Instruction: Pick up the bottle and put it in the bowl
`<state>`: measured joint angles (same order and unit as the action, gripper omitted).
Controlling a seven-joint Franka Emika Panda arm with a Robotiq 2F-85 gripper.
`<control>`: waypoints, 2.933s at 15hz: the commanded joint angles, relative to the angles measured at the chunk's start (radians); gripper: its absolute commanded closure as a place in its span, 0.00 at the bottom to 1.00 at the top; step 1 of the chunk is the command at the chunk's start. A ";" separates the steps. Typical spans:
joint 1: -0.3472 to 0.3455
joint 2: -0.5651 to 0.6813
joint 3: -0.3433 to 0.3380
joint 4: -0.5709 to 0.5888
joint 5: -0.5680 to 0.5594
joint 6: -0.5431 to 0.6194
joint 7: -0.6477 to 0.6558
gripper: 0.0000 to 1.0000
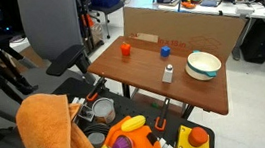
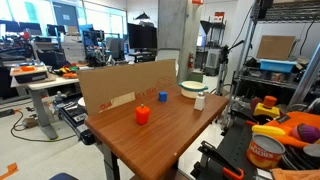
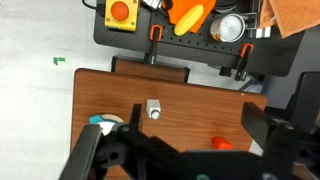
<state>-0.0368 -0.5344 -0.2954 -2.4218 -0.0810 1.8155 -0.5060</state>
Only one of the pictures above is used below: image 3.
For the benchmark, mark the aluminium bracket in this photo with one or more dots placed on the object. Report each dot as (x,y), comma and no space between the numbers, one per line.
(261,25)

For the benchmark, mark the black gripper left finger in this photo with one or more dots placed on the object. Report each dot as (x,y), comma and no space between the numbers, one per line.
(81,153)

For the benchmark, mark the white bowl teal rim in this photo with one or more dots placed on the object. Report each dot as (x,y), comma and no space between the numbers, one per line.
(104,120)

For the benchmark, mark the orange toy bell pepper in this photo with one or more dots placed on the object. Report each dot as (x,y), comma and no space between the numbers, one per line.
(221,143)

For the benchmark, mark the yellow box red button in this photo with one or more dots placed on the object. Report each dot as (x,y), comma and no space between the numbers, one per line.
(120,15)

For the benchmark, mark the yellow toy corn cob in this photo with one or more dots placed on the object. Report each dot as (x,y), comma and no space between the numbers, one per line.
(188,20)

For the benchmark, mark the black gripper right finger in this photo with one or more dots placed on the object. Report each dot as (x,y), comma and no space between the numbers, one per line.
(273,136)

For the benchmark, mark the small grey metal block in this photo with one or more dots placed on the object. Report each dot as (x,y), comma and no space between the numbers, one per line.
(153,107)

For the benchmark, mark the orange black clamp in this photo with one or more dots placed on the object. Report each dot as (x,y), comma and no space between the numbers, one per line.
(243,61)
(154,43)

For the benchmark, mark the silver tin can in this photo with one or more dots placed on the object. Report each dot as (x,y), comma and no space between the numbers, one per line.
(230,28)

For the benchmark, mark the green tape mark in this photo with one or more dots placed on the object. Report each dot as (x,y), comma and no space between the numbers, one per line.
(58,60)

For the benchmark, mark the orange towel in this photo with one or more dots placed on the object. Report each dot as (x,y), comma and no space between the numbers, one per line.
(290,15)

